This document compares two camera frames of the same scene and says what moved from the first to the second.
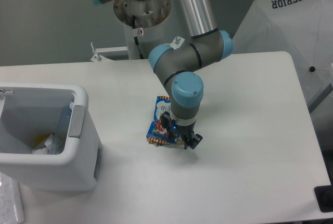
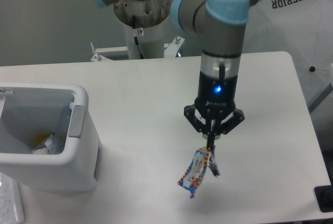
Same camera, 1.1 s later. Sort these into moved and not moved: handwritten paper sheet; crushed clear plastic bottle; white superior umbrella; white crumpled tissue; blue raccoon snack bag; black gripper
Moved: blue raccoon snack bag; black gripper
Not moved: handwritten paper sheet; crushed clear plastic bottle; white superior umbrella; white crumpled tissue
